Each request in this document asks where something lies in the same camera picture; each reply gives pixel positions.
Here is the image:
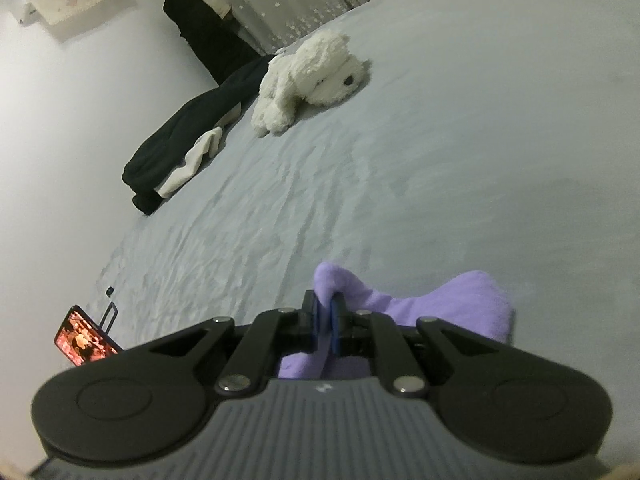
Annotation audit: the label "black hanging garment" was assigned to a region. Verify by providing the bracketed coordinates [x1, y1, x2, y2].
[163, 0, 261, 86]

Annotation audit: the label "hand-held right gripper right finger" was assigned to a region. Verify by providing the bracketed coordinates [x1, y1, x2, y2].
[327, 292, 503, 399]

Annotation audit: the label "grey bed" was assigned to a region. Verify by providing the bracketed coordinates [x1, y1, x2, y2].
[85, 0, 640, 461]

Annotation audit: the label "cream cloth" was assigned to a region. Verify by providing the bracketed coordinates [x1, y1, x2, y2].
[155, 127, 224, 199]

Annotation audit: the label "smartphone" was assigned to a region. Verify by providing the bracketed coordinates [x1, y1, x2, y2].
[54, 305, 123, 367]

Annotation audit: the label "white plush dog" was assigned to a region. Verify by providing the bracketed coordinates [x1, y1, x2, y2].
[250, 30, 373, 137]

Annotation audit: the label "purple pants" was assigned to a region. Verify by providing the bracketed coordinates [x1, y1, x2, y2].
[277, 261, 516, 381]

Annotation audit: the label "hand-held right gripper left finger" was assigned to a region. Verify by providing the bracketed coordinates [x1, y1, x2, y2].
[147, 290, 321, 397]

